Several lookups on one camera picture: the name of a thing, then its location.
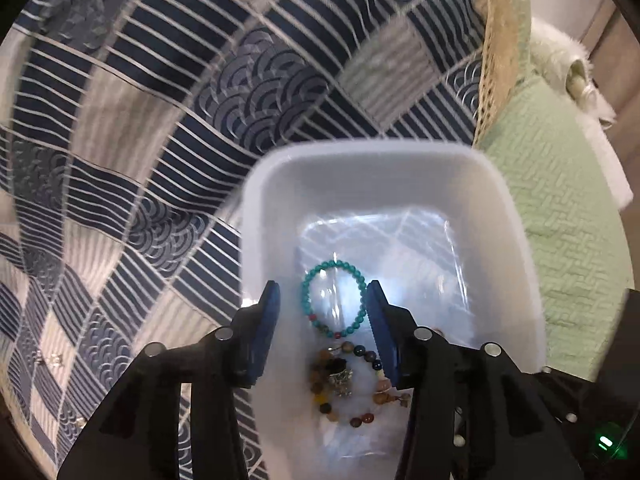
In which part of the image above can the turquoise bead bracelet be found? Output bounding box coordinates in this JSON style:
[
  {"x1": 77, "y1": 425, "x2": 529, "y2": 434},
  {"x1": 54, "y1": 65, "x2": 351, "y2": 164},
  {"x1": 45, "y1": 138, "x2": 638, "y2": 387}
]
[{"x1": 299, "y1": 257, "x2": 368, "y2": 339}]

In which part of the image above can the white plastic tray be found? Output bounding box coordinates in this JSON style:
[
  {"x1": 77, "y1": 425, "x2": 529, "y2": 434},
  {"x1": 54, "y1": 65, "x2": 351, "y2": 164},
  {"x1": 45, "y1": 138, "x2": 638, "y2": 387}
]
[{"x1": 241, "y1": 141, "x2": 546, "y2": 479}]

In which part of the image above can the green textured quilt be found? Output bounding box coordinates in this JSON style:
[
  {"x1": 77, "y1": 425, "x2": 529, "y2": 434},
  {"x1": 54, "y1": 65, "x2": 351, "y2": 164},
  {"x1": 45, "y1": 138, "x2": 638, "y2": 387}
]
[{"x1": 474, "y1": 0, "x2": 634, "y2": 379}]

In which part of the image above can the blue white patchwork cloth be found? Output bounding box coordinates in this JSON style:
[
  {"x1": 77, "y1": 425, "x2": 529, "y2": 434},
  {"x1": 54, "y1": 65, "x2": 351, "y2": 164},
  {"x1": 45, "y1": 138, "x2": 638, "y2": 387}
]
[{"x1": 1, "y1": 0, "x2": 486, "y2": 477}]

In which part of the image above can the white fluffy plush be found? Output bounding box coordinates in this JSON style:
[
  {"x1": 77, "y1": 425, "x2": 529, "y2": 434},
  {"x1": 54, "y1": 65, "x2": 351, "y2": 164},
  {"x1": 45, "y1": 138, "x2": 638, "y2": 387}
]
[{"x1": 529, "y1": 16, "x2": 634, "y2": 211}]

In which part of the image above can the multicolour bead bracelet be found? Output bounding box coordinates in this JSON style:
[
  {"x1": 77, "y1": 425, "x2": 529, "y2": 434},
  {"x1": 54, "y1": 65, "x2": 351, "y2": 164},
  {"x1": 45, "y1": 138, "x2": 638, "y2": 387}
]
[{"x1": 308, "y1": 340, "x2": 412, "y2": 429}]

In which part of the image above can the silver charm ring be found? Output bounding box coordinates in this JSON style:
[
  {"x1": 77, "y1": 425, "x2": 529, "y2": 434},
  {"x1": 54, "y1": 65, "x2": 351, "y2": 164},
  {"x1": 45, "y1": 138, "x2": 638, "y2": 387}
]
[{"x1": 324, "y1": 356, "x2": 356, "y2": 399}]

